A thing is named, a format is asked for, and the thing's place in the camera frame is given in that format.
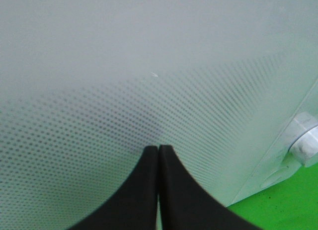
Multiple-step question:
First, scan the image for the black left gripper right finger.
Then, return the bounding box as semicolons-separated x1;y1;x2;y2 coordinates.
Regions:
159;145;259;230

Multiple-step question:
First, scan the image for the white round knob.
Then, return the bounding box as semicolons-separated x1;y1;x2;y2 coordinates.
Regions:
289;112;318;167

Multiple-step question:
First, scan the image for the white microwave door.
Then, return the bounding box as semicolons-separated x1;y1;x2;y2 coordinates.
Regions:
0;0;318;230

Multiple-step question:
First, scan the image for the round door release button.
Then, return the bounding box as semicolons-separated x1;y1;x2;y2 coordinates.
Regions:
260;166;289;189

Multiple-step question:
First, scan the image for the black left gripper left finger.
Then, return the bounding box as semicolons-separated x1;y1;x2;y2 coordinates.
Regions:
70;146;159;230

